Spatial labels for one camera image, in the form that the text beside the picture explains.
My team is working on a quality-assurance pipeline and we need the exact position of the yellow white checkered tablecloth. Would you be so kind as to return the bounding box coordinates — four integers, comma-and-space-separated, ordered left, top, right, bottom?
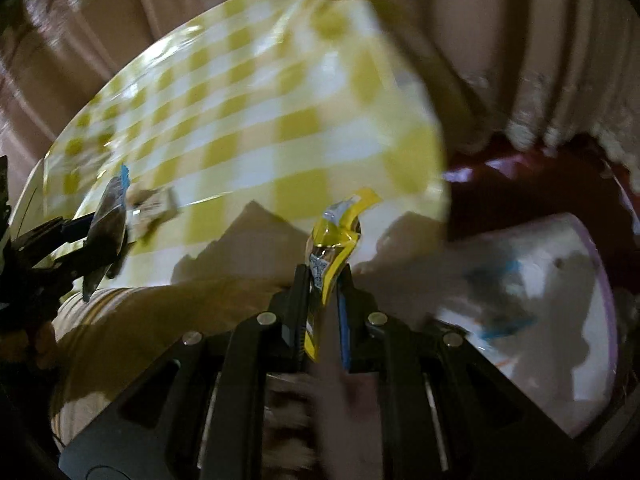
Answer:
43, 0, 449, 286

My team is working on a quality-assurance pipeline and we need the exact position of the blue grey snack packet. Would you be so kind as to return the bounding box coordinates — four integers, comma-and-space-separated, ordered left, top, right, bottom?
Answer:
82, 165, 130, 302

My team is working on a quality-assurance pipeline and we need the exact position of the white plastic bin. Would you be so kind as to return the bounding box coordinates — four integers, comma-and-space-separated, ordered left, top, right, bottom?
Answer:
354, 214, 617, 437

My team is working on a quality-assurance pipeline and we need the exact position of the yellow snack packet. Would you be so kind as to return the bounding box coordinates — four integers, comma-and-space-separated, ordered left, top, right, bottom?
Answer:
304, 188, 381, 362

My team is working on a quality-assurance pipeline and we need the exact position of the white snack packet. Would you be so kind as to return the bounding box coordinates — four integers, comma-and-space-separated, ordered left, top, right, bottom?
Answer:
126, 184, 179, 243

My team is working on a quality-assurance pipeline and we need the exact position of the beige curtain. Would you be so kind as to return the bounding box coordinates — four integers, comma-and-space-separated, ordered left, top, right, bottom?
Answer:
1, 0, 639, 197

